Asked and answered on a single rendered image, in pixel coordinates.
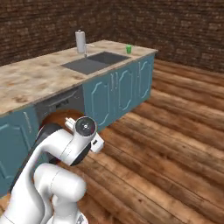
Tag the silver tap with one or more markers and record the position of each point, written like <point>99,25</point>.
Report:
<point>85,52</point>

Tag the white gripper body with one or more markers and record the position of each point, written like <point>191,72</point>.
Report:
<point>98,144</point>

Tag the grey sink basin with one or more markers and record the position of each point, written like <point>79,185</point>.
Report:
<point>93,61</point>

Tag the brown round stool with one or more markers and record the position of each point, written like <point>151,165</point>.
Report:
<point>59,116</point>

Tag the white paper towel roll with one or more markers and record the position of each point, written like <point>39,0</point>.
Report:
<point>80,40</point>

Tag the green cup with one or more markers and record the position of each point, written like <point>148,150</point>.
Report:
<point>128,49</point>

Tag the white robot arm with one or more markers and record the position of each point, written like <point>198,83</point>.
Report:
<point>58,186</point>

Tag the teal cupboard door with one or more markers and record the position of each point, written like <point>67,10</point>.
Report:
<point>126,89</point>
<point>145,77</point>
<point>99,102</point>
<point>14,145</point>

